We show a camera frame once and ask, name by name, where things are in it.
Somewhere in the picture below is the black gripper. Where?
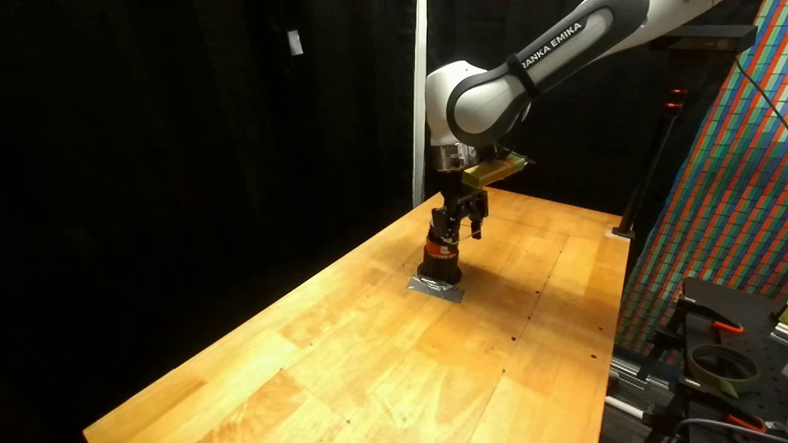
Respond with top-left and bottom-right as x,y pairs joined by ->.
430,164 -> 492,247

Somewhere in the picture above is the dark jar with patterned lid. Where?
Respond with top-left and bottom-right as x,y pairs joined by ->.
415,232 -> 467,286

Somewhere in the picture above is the white vertical pole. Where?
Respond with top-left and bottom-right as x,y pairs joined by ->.
412,0 -> 432,210

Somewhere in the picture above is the black tripod stand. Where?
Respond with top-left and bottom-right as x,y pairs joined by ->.
611,23 -> 760,242

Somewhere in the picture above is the small white tag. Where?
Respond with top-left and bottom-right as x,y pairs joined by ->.
286,26 -> 309,58

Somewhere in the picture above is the multicoloured patterned panel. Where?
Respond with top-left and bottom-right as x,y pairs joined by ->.
616,0 -> 788,357

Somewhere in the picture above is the black metal mounting plate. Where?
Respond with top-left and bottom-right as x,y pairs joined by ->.
671,276 -> 788,403

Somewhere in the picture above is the dark tape roll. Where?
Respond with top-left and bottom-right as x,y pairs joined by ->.
684,339 -> 767,398

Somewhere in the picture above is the yellowish wrist camera box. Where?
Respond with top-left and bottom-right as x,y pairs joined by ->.
459,152 -> 529,189

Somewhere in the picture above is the aluminium rail profile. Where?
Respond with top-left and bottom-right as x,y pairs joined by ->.
603,350 -> 684,423

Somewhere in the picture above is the orange clamp handle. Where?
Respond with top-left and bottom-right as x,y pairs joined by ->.
707,318 -> 750,336

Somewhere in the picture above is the black hanging cable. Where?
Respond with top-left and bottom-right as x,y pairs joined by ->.
733,51 -> 788,132

